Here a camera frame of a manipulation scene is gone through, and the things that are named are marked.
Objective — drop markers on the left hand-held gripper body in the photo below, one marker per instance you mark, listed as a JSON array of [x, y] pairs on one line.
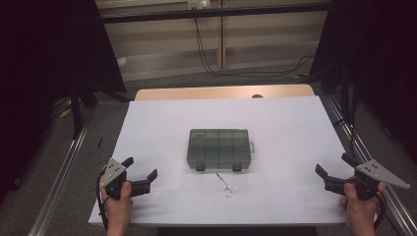
[[113, 173]]

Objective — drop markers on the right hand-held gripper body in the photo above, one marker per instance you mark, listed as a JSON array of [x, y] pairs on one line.
[[370, 172]]

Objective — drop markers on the transparent grey plastic compartment box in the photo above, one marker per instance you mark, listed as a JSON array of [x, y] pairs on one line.
[[218, 147]]

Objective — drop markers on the person's left hand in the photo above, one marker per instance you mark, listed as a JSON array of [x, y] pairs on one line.
[[118, 211]]

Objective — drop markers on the person's right hand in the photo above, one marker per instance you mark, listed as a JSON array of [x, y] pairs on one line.
[[362, 211]]

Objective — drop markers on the small black floor piece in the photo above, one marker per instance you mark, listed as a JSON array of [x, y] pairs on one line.
[[100, 142]]

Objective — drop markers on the black tripod stand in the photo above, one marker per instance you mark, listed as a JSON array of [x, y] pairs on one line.
[[76, 111]]

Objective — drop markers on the light wooden table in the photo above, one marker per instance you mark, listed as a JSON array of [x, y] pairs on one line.
[[196, 92]]

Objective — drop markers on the black curtain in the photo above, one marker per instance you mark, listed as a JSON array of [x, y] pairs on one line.
[[39, 65], [377, 65]]

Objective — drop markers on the dark round table grommet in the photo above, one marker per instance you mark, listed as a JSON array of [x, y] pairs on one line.
[[257, 96]]

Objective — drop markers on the black horizontal bar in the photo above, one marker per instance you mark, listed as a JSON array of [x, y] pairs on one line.
[[209, 13]]

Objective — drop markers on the metal floor rail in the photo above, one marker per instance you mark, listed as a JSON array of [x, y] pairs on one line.
[[59, 180], [396, 206]]

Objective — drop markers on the light wooden post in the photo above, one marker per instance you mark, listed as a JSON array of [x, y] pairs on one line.
[[222, 39]]

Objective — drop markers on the white wall power outlet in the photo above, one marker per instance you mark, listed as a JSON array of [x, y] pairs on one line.
[[199, 3]]

